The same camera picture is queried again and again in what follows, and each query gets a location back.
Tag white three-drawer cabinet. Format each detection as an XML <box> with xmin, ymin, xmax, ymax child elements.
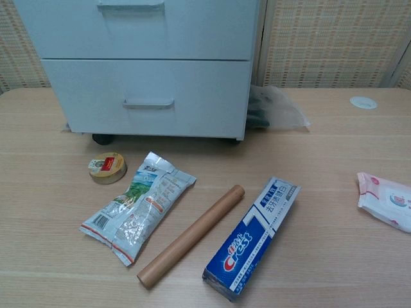
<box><xmin>12</xmin><ymin>0</ymin><xmax>269</xmax><ymax>144</ymax></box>

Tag wooden rolling pin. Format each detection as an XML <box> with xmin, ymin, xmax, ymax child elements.
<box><xmin>137</xmin><ymin>184</ymin><xmax>246</xmax><ymax>291</ymax></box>

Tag white green snack bag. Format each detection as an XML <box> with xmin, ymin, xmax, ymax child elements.
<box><xmin>79</xmin><ymin>151</ymin><xmax>198</xmax><ymax>268</ymax></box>

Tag clear plastic bag dark contents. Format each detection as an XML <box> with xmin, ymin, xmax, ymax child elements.
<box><xmin>246</xmin><ymin>84</ymin><xmax>312</xmax><ymax>133</ymax></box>

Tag blue Crest toothpaste box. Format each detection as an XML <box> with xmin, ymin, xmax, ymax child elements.
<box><xmin>202</xmin><ymin>175</ymin><xmax>302</xmax><ymax>304</ymax></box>

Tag round yellow tin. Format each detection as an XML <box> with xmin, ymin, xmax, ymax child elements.
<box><xmin>88</xmin><ymin>152</ymin><xmax>128</xmax><ymax>185</ymax></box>

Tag black caster wheel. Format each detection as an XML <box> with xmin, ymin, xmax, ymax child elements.
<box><xmin>92</xmin><ymin>133</ymin><xmax>115</xmax><ymax>146</ymax></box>

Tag woven rattan partition screen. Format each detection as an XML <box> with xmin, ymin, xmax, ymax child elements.
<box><xmin>256</xmin><ymin>0</ymin><xmax>406</xmax><ymax>90</ymax></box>
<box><xmin>393</xmin><ymin>0</ymin><xmax>411</xmax><ymax>90</ymax></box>
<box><xmin>0</xmin><ymin>0</ymin><xmax>49</xmax><ymax>94</ymax></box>

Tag white round table grommet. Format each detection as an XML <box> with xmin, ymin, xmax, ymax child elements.
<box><xmin>349</xmin><ymin>96</ymin><xmax>378</xmax><ymax>111</ymax></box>

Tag pink wet wipes pack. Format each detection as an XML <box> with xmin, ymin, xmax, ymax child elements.
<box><xmin>356</xmin><ymin>171</ymin><xmax>411</xmax><ymax>234</ymax></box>

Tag white drawer with silver handle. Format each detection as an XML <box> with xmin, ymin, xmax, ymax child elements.
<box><xmin>40</xmin><ymin>58</ymin><xmax>254</xmax><ymax>137</ymax></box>
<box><xmin>12</xmin><ymin>0</ymin><xmax>261</xmax><ymax>61</ymax></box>

